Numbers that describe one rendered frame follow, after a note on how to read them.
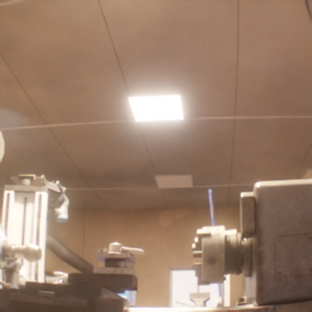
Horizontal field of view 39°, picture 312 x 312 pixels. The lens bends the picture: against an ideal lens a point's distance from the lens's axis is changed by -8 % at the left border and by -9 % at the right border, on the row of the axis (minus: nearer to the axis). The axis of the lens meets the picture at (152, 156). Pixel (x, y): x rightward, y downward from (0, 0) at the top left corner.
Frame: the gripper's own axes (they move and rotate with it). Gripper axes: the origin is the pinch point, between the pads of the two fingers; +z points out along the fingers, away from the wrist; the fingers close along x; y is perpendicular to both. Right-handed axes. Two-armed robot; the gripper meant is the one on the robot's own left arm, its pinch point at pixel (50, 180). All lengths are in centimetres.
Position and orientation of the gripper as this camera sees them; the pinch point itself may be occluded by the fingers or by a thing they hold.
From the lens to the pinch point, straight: 330.6
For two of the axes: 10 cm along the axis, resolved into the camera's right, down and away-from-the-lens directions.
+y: 4.0, -7.9, 4.7
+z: -1.2, -5.6, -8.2
